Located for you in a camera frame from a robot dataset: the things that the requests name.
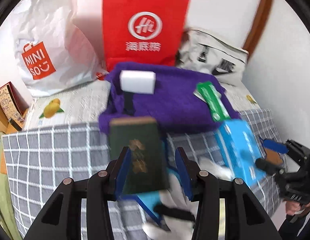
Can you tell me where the white glove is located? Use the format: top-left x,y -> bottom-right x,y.
143,173 -> 198,239

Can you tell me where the green packet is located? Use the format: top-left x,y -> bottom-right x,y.
194,81 -> 230,122

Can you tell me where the white tissue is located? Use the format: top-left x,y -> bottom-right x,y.
199,157 -> 233,181

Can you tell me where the right hand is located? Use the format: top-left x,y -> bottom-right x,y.
285,201 -> 310,216

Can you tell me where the blue tissue pack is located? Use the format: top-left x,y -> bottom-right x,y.
214,119 -> 266,187

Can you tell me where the dark green tin box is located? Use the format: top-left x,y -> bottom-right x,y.
108,116 -> 169,195

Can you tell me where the grey checked bed sheet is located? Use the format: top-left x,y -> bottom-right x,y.
1,80 -> 282,239

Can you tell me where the purple towel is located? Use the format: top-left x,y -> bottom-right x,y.
99,62 -> 241,134

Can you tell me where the white sponge block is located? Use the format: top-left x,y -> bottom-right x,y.
120,70 -> 156,94

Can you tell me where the brown framed picture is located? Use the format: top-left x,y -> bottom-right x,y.
0,82 -> 25,127

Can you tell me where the beige Nike bag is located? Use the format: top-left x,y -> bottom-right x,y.
176,28 -> 249,86

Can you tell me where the white Miniso plastic bag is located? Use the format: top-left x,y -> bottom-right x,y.
12,0 -> 106,98

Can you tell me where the red paper shopping bag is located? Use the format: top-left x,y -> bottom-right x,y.
102,0 -> 190,72

